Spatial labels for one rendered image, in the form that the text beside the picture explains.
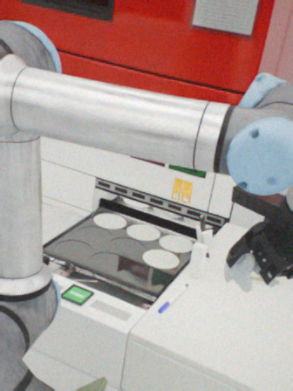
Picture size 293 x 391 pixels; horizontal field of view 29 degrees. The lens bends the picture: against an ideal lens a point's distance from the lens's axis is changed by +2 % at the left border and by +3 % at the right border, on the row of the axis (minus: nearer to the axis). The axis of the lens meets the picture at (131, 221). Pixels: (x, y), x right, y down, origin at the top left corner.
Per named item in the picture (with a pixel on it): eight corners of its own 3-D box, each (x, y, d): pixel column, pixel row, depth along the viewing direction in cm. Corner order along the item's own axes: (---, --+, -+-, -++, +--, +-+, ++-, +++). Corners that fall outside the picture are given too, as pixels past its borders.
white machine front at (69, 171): (7, 186, 201) (7, 71, 183) (221, 260, 171) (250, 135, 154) (2, 188, 198) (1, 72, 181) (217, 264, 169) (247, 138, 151)
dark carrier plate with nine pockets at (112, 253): (104, 209, 177) (104, 208, 176) (204, 243, 164) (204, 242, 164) (39, 252, 149) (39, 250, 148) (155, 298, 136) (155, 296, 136)
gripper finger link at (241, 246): (222, 269, 89) (254, 236, 82) (218, 261, 89) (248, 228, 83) (245, 266, 91) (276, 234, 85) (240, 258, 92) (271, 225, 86)
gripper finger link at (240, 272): (227, 307, 90) (259, 277, 84) (209, 276, 93) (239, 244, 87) (241, 305, 92) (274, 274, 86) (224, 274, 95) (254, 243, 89)
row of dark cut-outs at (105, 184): (96, 184, 180) (97, 177, 179) (223, 225, 164) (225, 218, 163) (95, 185, 180) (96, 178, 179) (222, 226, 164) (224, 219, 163)
